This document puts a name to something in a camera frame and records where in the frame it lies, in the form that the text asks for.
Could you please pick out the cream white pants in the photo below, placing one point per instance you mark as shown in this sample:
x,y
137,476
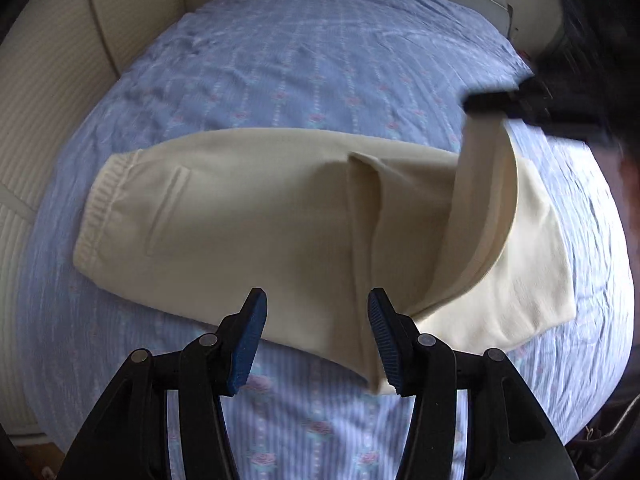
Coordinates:
x,y
468,244

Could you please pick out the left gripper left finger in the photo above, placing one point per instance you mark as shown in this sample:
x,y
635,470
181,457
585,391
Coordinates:
x,y
125,436

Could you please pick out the blue floral bed sheet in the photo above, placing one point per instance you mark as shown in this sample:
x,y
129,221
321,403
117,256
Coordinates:
x,y
389,68

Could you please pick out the beige ribbed wardrobe panel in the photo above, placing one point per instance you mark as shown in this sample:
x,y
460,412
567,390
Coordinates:
x,y
57,60

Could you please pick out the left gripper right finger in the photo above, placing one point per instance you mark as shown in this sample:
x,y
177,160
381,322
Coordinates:
x,y
509,434

